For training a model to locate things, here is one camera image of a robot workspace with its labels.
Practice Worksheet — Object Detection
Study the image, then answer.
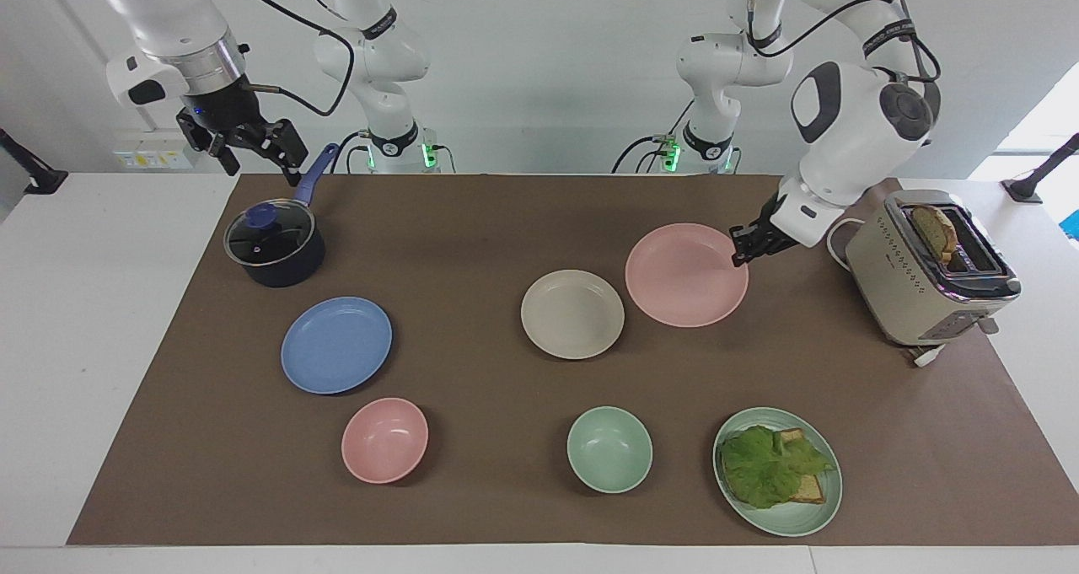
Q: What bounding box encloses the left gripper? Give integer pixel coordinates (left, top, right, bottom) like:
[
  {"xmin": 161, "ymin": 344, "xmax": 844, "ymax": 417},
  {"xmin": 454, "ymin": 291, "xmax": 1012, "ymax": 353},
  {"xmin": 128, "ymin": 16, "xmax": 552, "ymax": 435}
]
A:
[{"xmin": 729, "ymin": 190, "xmax": 799, "ymax": 269}]

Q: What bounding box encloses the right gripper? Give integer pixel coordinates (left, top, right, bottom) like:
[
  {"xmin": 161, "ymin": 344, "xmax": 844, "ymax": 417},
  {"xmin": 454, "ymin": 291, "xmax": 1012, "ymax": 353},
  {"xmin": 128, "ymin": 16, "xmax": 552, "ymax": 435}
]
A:
[{"xmin": 175, "ymin": 75, "xmax": 309, "ymax": 188}]

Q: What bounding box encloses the pink plate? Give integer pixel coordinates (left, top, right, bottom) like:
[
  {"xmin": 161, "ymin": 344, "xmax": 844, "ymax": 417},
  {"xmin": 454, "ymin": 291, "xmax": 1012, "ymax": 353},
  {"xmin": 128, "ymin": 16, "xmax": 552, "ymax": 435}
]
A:
[{"xmin": 625, "ymin": 223, "xmax": 749, "ymax": 329}]

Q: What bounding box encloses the glass lid with blue knob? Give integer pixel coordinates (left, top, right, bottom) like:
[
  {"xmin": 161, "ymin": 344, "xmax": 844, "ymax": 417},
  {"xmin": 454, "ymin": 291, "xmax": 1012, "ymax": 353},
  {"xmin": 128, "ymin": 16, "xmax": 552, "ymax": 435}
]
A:
[{"xmin": 223, "ymin": 201, "xmax": 317, "ymax": 267}]

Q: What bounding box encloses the dark blue saucepan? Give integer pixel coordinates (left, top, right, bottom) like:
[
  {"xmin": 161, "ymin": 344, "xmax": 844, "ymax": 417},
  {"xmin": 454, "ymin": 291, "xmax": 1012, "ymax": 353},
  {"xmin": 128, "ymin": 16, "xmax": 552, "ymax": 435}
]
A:
[{"xmin": 223, "ymin": 142, "xmax": 341, "ymax": 288}]

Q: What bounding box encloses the silver toaster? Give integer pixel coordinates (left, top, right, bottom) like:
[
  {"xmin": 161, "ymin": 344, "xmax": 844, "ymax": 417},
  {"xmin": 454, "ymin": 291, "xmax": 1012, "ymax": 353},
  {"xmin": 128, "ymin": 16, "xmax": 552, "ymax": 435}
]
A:
[{"xmin": 845, "ymin": 190, "xmax": 1023, "ymax": 347}]

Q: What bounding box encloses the beige plate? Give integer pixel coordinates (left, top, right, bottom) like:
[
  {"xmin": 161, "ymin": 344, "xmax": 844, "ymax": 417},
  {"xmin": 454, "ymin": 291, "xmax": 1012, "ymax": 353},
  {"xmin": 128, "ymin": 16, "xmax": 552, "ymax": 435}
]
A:
[{"xmin": 520, "ymin": 269, "xmax": 625, "ymax": 361}]

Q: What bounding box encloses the bread slice in toaster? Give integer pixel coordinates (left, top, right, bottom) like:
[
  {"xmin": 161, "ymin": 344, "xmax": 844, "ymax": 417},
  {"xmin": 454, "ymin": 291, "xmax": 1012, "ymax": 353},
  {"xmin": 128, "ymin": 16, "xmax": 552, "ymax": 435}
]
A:
[{"xmin": 912, "ymin": 205, "xmax": 959, "ymax": 263}]

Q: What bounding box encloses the blue plate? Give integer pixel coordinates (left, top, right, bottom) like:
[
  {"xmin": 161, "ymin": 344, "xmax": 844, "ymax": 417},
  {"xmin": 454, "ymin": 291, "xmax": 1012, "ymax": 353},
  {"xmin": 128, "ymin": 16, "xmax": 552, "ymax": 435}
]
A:
[{"xmin": 281, "ymin": 296, "xmax": 394, "ymax": 395}]

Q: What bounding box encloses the green lettuce leaf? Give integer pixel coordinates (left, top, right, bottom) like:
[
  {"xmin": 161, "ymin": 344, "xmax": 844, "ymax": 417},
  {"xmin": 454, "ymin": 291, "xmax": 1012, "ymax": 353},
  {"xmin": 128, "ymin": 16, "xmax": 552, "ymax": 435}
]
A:
[{"xmin": 719, "ymin": 425, "xmax": 836, "ymax": 510}]

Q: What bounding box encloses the black stand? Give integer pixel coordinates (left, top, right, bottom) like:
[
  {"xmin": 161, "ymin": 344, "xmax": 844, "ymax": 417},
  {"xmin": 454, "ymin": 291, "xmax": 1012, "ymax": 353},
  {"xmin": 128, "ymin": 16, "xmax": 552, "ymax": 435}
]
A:
[
  {"xmin": 1001, "ymin": 132, "xmax": 1079, "ymax": 204},
  {"xmin": 0, "ymin": 127, "xmax": 69, "ymax": 196}
]

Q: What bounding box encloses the green bowl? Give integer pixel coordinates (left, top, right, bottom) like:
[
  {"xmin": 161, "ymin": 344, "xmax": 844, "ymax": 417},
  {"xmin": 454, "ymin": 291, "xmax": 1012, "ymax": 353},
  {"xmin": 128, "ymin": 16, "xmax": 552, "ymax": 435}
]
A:
[{"xmin": 566, "ymin": 406, "xmax": 654, "ymax": 495}]

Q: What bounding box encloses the toasted bread slice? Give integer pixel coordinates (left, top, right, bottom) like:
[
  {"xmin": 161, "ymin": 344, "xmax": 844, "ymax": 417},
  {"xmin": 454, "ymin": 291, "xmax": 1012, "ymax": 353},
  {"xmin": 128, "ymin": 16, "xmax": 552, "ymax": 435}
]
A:
[{"xmin": 777, "ymin": 426, "xmax": 828, "ymax": 505}]

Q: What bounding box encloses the green plate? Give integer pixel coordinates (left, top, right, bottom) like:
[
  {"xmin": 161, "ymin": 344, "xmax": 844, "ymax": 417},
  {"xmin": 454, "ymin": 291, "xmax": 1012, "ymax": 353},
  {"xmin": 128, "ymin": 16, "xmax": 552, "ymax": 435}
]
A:
[{"xmin": 713, "ymin": 407, "xmax": 844, "ymax": 538}]

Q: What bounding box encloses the pink bowl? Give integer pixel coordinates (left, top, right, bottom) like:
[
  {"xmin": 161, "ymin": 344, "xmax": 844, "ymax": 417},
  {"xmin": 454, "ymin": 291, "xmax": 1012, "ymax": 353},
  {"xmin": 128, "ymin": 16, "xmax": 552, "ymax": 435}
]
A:
[{"xmin": 341, "ymin": 397, "xmax": 429, "ymax": 485}]

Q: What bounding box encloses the white wall socket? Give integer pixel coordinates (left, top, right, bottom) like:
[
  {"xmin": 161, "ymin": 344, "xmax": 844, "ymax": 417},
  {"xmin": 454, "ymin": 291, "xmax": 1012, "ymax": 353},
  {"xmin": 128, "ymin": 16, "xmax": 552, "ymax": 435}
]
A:
[{"xmin": 113, "ymin": 140, "xmax": 196, "ymax": 171}]

